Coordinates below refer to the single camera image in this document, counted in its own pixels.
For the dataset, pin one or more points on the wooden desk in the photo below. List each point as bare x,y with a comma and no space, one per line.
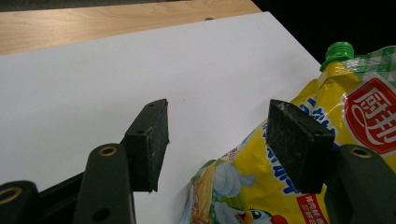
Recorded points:
93,21

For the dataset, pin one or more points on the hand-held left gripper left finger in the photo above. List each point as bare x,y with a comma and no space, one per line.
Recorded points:
146,152

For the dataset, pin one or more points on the green screw cap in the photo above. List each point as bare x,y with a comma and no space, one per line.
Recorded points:
339,51

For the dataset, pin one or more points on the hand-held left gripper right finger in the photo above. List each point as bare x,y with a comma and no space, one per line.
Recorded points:
295,146

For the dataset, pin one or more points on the yellow and green seasoning pouch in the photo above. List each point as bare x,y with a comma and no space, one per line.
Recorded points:
255,149

